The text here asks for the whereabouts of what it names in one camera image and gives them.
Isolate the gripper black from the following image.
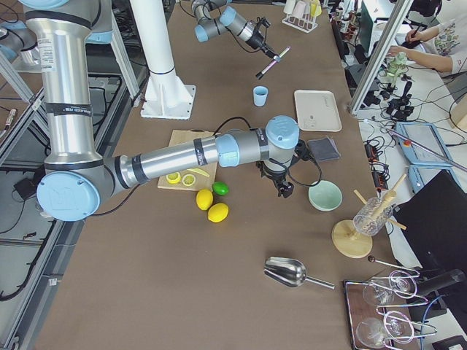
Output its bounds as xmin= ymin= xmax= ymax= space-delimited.
xmin=257 ymin=160 xmax=294 ymax=198
xmin=246 ymin=28 xmax=279 ymax=61

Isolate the light blue plastic cup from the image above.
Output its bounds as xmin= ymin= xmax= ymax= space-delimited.
xmin=252 ymin=85 xmax=269 ymax=107

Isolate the steel muddler black tip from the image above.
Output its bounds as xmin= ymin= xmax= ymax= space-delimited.
xmin=255 ymin=46 xmax=290 ymax=79

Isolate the person forearm white sleeve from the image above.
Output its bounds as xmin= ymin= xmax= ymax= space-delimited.
xmin=387 ymin=46 xmax=466 ymax=74

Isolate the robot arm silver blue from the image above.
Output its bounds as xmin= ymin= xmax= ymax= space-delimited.
xmin=20 ymin=1 xmax=299 ymax=222
xmin=190 ymin=1 xmax=279 ymax=60

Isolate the pink plastic cup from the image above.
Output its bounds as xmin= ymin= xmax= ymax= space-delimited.
xmin=290 ymin=1 xmax=307 ymax=19

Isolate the white plastic cup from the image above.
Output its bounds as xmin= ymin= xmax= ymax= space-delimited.
xmin=283 ymin=0 xmax=296 ymax=15

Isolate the yellow plastic cup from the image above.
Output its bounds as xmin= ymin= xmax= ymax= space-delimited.
xmin=309 ymin=0 xmax=322 ymax=17

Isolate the wooden cup tree stand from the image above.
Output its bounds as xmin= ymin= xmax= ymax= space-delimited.
xmin=331 ymin=174 xmax=406 ymax=258

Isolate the steel ice scoop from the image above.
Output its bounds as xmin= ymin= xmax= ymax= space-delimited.
xmin=263 ymin=257 xmax=335 ymax=289

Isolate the mint green bowl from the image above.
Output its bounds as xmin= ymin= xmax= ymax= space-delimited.
xmin=308 ymin=180 xmax=343 ymax=211

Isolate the grey folded cloth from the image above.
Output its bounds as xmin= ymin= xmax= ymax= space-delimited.
xmin=306 ymin=136 xmax=341 ymax=162

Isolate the green lime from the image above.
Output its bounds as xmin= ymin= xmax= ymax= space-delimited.
xmin=212 ymin=182 xmax=230 ymax=196

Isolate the yellow lemon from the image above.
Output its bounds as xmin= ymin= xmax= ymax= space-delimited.
xmin=207 ymin=203 xmax=229 ymax=223
xmin=196 ymin=189 xmax=214 ymax=211

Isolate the cream rabbit tray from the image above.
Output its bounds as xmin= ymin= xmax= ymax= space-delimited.
xmin=294 ymin=90 xmax=342 ymax=132

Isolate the wooden cutting board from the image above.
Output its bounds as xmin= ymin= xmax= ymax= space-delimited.
xmin=158 ymin=130 xmax=217 ymax=192

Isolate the yellow plastic knife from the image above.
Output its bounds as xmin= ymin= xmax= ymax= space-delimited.
xmin=188 ymin=168 xmax=210 ymax=177

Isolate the clear glass on stand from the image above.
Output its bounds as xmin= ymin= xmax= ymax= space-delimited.
xmin=353 ymin=197 xmax=393 ymax=236

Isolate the lemon half slice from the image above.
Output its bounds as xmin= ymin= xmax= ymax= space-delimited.
xmin=182 ymin=174 xmax=196 ymax=187
xmin=166 ymin=172 xmax=182 ymax=184

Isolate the wine glass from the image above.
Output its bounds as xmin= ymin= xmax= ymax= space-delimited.
xmin=356 ymin=311 xmax=415 ymax=349
xmin=363 ymin=270 xmax=417 ymax=306

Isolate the blue teach pendant tablet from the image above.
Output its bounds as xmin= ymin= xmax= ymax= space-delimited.
xmin=394 ymin=122 xmax=452 ymax=166

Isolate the black monitor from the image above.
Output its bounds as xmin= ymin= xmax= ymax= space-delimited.
xmin=395 ymin=170 xmax=466 ymax=271

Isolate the white wire cup rack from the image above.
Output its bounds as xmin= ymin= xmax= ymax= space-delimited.
xmin=282 ymin=0 xmax=318 ymax=34

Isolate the aluminium frame post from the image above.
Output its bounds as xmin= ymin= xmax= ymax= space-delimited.
xmin=348 ymin=0 xmax=413 ymax=117

